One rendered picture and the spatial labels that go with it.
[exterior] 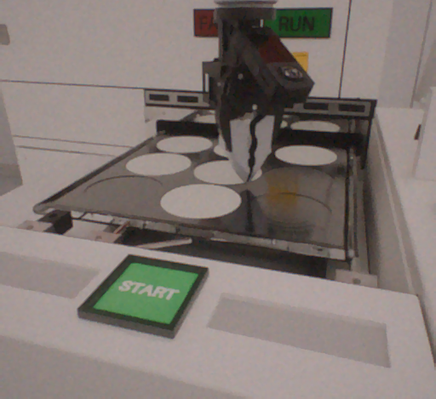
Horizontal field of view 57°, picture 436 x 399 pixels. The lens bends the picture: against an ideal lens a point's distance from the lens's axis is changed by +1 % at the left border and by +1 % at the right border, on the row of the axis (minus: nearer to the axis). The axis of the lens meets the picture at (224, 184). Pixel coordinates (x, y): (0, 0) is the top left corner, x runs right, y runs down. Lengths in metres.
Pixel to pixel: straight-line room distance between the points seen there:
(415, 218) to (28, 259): 0.29
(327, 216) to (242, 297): 0.25
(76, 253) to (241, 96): 0.27
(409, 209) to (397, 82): 1.93
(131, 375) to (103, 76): 0.75
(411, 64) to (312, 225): 1.86
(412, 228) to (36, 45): 0.84
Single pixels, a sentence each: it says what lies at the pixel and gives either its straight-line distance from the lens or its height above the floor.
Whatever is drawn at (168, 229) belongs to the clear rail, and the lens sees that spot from 0.43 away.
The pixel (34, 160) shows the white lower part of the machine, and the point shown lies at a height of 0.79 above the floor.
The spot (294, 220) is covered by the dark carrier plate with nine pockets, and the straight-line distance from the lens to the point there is 0.45.
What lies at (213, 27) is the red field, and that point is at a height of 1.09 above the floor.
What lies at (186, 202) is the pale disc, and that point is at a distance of 0.49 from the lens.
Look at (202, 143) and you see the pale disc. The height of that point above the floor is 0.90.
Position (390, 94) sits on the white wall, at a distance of 2.27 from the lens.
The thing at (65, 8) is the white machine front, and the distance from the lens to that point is 0.93.
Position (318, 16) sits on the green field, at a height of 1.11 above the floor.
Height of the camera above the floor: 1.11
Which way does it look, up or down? 23 degrees down
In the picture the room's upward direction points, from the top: straight up
